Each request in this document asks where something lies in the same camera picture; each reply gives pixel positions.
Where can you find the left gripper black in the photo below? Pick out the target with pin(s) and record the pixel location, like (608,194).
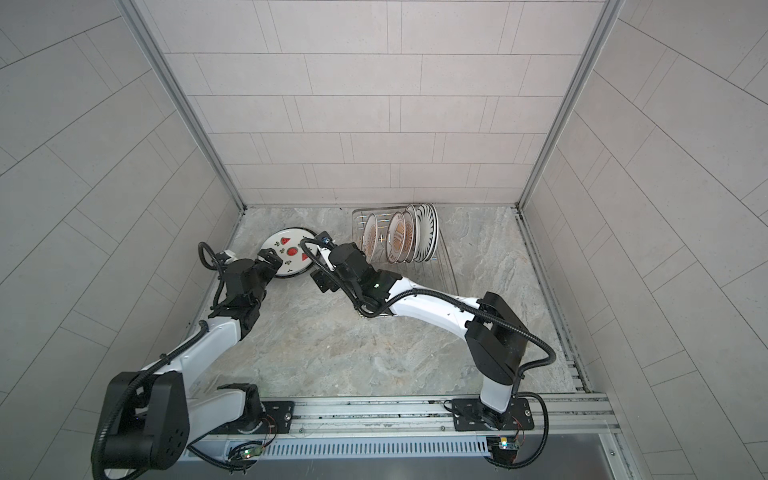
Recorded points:
(270,272)

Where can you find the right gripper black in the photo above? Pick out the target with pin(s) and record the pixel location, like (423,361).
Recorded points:
(319,275)

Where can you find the white watermelon pattern plate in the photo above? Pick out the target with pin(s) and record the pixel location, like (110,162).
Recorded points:
(291,252)

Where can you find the black white striped plate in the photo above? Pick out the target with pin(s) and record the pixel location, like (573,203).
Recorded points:
(425,230)

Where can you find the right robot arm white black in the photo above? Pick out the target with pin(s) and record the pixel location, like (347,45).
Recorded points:
(494,335)

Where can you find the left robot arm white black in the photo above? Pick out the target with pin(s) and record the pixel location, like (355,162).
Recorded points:
(148,419)

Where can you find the orange sunburst plate front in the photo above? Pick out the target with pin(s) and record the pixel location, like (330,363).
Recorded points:
(370,241)

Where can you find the orange pattern plate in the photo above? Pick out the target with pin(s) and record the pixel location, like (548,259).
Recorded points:
(410,234)
(395,238)

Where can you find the left circuit board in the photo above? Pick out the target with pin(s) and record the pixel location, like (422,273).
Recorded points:
(245,455)

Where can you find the circuit board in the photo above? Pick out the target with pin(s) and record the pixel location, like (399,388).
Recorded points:
(503,451)
(245,455)

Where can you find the left corner aluminium profile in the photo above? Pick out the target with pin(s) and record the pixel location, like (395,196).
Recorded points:
(150,48)

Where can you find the corner aluminium profile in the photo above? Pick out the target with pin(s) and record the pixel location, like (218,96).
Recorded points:
(596,41)
(150,48)

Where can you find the right circuit board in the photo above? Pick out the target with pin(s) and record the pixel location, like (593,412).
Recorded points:
(503,451)

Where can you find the right corner aluminium profile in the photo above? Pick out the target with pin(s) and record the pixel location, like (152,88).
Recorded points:
(596,41)

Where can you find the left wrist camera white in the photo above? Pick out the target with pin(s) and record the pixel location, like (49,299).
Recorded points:
(226,257)

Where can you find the metal wire dish rack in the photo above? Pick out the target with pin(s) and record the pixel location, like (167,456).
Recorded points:
(436,274)

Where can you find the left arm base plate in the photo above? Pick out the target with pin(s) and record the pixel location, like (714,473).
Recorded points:
(272,417)

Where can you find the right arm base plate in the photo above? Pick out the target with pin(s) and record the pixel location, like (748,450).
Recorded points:
(470,414)

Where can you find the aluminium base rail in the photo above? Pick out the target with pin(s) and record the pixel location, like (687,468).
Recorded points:
(371,418)

